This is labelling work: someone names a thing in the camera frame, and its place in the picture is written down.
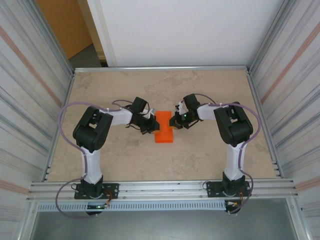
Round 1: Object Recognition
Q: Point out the grey slotted cable duct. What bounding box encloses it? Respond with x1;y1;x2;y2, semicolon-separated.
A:
36;201;227;213

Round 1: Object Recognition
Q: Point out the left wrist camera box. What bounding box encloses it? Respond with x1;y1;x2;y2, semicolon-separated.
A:
142;107;157;120

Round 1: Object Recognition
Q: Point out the wide aluminium mounting rail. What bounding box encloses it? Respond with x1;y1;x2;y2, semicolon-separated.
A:
24;177;301;203

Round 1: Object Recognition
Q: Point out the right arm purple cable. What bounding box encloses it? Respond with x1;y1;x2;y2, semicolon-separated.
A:
194;93;262;216

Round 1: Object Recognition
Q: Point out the aluminium side rail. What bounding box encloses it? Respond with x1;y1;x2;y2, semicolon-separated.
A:
246;70;284;179
43;71;76;182

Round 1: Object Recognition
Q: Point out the orange paper sheet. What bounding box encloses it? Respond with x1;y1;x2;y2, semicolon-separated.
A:
154;110;175;145

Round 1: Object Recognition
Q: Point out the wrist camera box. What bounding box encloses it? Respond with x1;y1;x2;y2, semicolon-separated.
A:
174;100;187;113
142;107;157;120

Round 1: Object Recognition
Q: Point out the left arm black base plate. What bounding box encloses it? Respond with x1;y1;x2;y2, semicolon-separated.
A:
74;183;119;200

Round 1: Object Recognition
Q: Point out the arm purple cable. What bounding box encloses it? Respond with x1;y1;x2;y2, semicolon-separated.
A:
55;99;133;220
194;93;262;216

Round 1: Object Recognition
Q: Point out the white door frame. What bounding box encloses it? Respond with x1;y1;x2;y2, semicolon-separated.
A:
86;0;118;68

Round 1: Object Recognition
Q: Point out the corrugated translucent side panel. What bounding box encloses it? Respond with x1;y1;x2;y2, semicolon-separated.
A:
0;0;75;240
249;0;320;240

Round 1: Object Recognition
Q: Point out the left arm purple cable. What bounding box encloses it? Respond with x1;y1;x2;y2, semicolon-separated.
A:
55;99;133;220

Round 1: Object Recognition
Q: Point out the brown wooden door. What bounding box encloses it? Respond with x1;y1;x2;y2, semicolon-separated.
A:
36;0;95;60

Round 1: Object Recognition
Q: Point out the slim aluminium end rail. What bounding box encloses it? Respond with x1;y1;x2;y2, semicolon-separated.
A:
73;65;251;74

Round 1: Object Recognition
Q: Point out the small circuit board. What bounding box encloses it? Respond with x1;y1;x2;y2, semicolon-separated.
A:
224;199;243;210
86;202;112;211

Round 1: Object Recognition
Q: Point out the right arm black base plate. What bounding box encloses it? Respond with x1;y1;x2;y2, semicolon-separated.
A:
206;181;252;199

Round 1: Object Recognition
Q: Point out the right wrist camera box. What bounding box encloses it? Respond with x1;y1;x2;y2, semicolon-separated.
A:
174;100;187;113

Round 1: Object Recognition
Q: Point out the grey metal sheet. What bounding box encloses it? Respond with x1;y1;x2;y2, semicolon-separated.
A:
29;211;301;240

